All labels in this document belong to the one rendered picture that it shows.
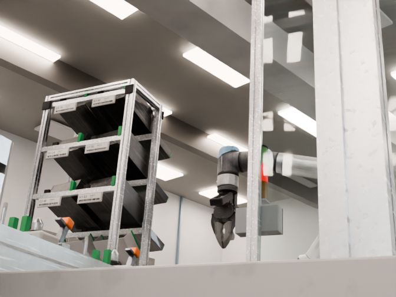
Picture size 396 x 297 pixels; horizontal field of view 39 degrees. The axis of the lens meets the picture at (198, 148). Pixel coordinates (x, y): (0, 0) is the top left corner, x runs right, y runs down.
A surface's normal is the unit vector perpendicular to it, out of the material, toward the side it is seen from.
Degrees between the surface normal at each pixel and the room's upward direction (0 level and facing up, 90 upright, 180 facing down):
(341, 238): 90
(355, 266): 90
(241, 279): 90
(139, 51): 180
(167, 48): 180
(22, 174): 90
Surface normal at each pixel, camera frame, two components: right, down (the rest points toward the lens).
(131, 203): 0.81, -0.18
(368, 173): -0.43, -0.38
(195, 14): -0.06, 0.92
